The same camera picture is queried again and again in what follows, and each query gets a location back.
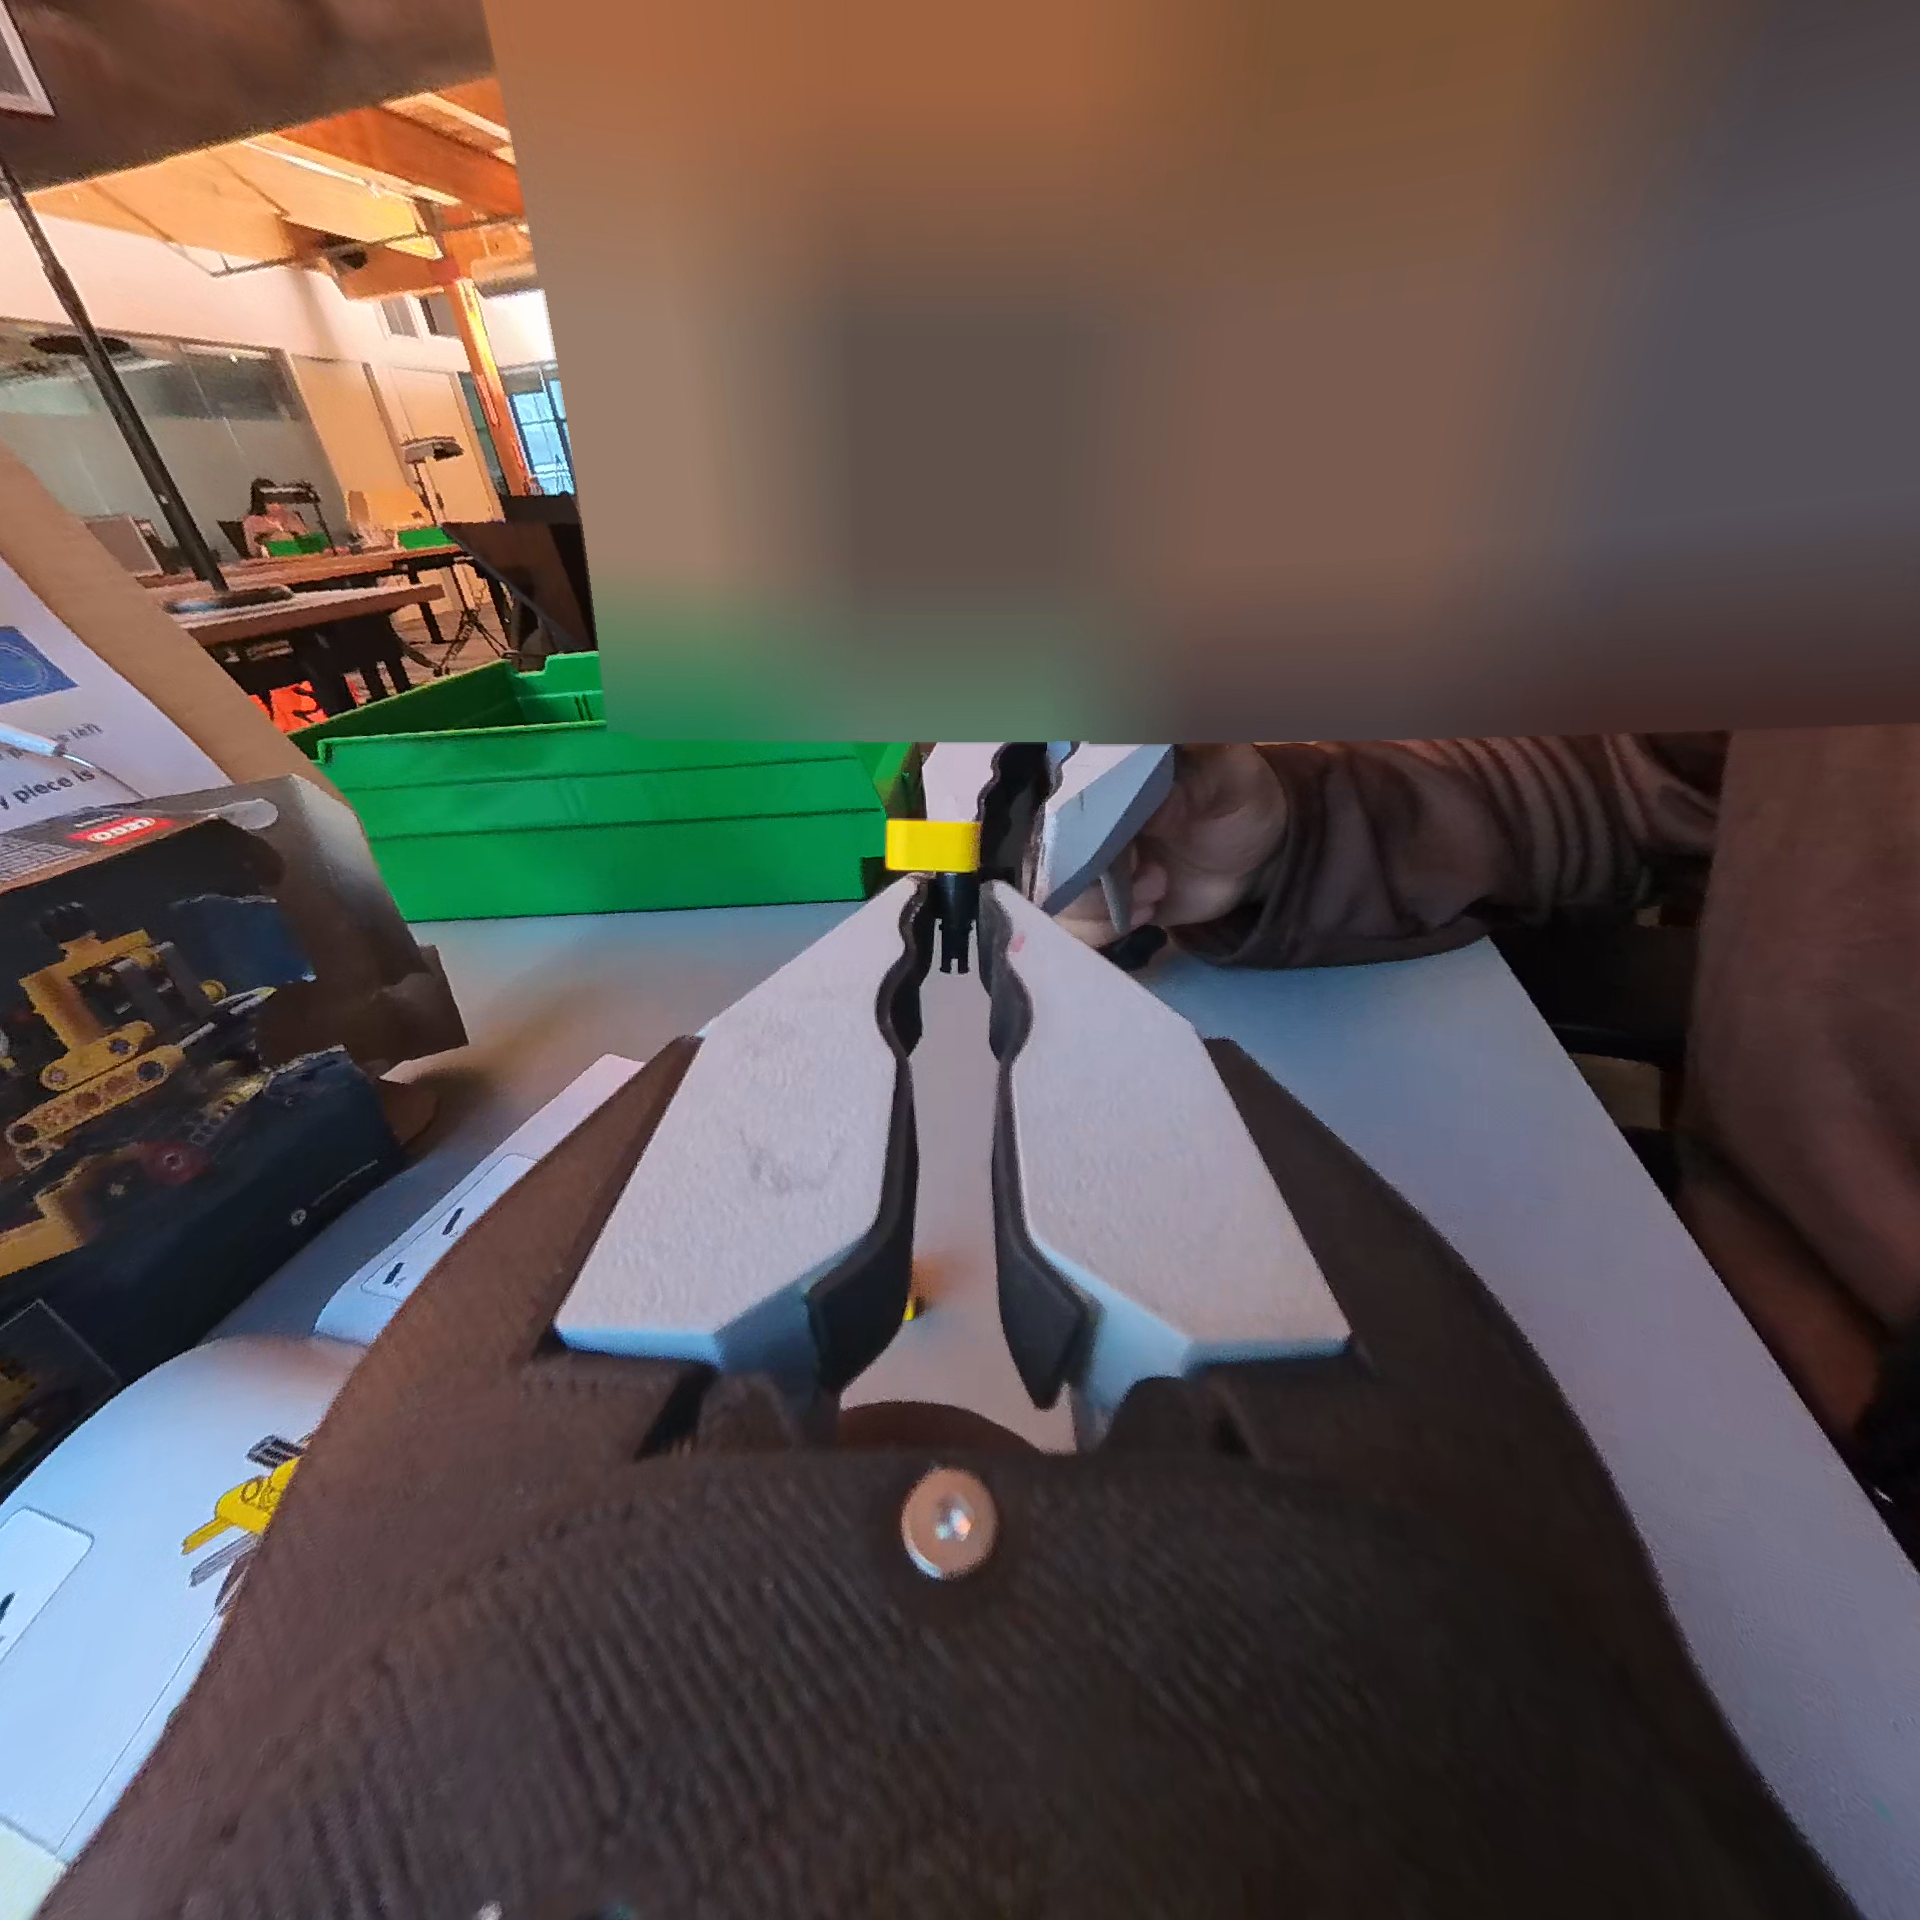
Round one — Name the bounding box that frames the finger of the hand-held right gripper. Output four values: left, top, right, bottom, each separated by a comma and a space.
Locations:
1039, 743, 1176, 919
979, 742, 1073, 897

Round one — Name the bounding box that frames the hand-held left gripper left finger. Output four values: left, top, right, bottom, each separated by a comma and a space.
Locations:
551, 879, 924, 1415

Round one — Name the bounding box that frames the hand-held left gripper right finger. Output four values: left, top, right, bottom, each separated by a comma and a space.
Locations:
979, 879, 1354, 1429

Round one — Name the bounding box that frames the person's right forearm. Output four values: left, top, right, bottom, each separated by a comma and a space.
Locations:
1170, 729, 1730, 970

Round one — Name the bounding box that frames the dark lego set box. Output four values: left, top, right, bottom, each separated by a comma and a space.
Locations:
0, 773, 469, 1488

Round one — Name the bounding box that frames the lego instruction booklet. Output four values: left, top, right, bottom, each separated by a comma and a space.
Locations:
0, 1049, 650, 1864

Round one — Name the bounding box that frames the person's right hand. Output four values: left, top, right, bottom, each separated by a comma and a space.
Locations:
1114, 743, 1297, 964

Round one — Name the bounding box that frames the green plastic bin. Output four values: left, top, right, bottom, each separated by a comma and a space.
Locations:
289, 651, 605, 740
318, 732, 891, 926

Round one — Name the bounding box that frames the brown sign board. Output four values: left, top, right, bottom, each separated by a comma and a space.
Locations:
0, 443, 353, 850

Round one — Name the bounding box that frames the long wooden workbench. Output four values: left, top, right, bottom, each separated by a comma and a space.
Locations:
134, 540, 469, 711

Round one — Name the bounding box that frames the white paper sign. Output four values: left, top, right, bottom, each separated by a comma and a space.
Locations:
0, 562, 238, 846

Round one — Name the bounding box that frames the black pole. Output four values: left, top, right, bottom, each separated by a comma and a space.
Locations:
0, 149, 231, 596

